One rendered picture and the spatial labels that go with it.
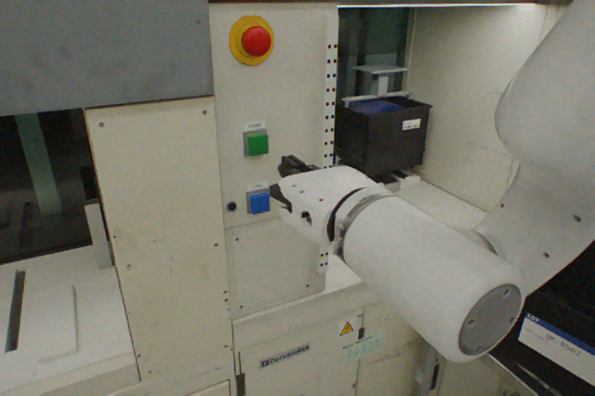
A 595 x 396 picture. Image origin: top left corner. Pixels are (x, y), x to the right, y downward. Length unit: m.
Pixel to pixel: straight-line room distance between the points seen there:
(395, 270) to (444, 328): 0.06
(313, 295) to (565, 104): 0.67
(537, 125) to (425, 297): 0.14
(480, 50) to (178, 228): 0.89
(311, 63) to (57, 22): 0.34
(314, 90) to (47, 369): 0.63
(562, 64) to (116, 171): 0.52
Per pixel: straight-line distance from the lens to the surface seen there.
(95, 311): 0.95
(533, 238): 0.41
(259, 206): 0.70
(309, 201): 0.44
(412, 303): 0.34
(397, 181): 1.32
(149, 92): 0.60
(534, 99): 0.30
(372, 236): 0.37
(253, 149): 0.66
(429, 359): 1.16
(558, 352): 0.93
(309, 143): 0.72
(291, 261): 0.80
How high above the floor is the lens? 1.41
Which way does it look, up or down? 25 degrees down
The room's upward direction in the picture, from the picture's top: straight up
